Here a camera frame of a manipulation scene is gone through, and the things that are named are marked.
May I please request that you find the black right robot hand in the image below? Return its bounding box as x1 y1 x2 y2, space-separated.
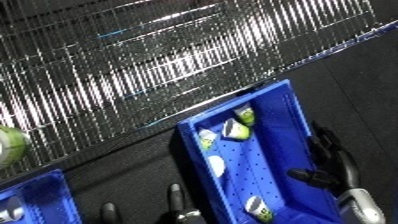
286 122 363 198

